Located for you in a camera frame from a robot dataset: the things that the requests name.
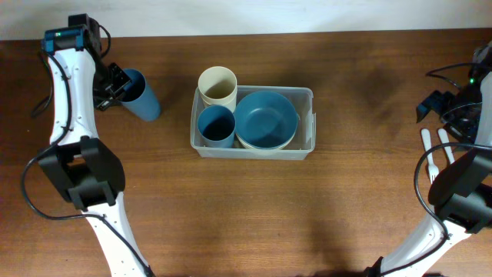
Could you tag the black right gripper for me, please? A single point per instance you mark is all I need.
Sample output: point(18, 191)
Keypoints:
point(466, 131)

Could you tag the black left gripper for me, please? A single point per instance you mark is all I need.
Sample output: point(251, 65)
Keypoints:
point(107, 101)

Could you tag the blue cup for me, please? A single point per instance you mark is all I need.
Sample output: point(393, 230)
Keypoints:
point(139, 97)
point(216, 125)

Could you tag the cream cup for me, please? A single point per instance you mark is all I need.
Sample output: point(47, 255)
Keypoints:
point(230, 104)
point(217, 84)

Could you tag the cream bowl back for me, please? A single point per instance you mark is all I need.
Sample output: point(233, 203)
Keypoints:
point(274, 139)

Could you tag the cream bowl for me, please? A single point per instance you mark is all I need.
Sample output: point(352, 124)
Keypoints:
point(263, 151)
point(274, 139)

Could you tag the cream bowl front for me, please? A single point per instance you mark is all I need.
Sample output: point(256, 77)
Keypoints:
point(263, 151)

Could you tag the blue bowl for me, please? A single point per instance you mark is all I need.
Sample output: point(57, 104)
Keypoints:
point(266, 110)

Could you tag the left arm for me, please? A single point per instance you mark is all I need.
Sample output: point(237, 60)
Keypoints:
point(83, 170)

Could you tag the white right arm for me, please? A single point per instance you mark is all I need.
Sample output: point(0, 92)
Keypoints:
point(449, 177)

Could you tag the clear plastic container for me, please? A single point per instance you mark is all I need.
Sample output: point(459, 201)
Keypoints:
point(302, 144)

